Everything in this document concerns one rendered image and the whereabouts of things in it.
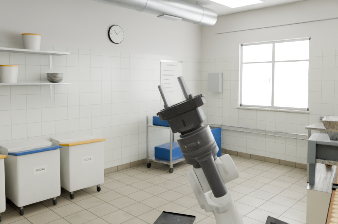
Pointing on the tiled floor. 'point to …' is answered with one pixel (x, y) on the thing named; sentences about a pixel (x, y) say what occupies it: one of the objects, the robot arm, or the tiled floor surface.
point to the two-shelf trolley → (169, 149)
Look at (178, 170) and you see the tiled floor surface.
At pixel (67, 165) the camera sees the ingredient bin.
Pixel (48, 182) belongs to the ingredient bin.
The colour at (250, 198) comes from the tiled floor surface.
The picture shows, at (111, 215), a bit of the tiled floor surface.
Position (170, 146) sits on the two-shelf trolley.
